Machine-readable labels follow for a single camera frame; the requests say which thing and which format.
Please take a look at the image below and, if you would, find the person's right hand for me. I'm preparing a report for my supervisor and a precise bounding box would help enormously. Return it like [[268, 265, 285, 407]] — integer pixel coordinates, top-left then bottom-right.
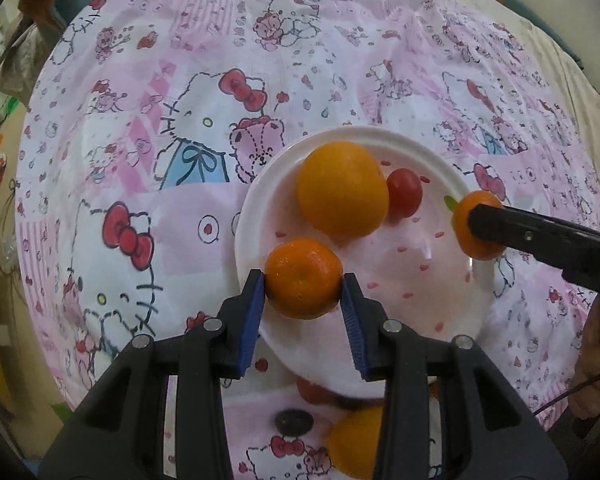
[[570, 292, 600, 420]]

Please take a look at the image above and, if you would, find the small red cherry tomato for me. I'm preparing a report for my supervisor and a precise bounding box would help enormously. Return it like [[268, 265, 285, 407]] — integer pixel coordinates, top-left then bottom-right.
[[386, 168, 424, 219]]

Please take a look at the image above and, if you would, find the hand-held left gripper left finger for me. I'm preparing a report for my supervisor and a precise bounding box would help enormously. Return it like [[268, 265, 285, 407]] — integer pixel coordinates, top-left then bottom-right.
[[37, 269, 266, 480]]

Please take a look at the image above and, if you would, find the medium mandarin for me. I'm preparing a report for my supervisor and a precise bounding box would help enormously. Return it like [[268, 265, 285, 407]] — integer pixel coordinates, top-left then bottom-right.
[[264, 238, 344, 321]]

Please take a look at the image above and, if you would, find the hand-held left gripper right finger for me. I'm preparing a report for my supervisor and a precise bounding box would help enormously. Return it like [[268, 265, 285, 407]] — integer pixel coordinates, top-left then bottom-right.
[[341, 272, 567, 480]]

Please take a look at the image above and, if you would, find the large round orange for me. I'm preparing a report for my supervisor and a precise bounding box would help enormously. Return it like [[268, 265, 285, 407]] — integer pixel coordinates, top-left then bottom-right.
[[326, 404, 386, 480]]

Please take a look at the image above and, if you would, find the pink cartoon printed blanket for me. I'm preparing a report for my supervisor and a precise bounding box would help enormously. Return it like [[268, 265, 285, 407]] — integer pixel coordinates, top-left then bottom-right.
[[12, 0, 600, 480]]

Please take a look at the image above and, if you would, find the large red cherry tomato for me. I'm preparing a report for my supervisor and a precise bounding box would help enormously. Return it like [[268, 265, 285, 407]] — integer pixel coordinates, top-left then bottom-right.
[[296, 377, 338, 407]]

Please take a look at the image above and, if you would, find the dark grape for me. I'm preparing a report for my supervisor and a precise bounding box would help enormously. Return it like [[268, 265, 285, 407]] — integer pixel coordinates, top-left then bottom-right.
[[274, 408, 315, 436]]

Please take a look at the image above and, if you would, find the cream duvet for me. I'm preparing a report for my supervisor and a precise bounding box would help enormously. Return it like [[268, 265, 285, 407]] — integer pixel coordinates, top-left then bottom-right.
[[430, 0, 600, 126]]

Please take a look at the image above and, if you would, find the black cable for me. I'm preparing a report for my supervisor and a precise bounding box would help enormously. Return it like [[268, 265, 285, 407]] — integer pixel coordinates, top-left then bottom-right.
[[534, 371, 600, 415]]

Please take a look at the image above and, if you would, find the white plate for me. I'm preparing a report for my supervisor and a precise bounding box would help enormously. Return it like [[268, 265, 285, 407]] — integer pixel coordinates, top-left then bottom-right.
[[234, 126, 496, 401]]

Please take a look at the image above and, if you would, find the large elongated orange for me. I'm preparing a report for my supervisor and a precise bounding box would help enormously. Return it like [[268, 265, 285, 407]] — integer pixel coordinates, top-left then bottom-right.
[[296, 141, 391, 240]]

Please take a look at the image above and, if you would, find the small mandarin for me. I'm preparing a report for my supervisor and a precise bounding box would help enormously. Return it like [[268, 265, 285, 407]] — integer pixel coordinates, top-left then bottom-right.
[[453, 190, 505, 261]]

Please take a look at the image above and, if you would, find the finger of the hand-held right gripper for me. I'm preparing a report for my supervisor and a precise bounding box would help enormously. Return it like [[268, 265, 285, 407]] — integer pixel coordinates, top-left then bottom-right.
[[467, 204, 600, 272]]

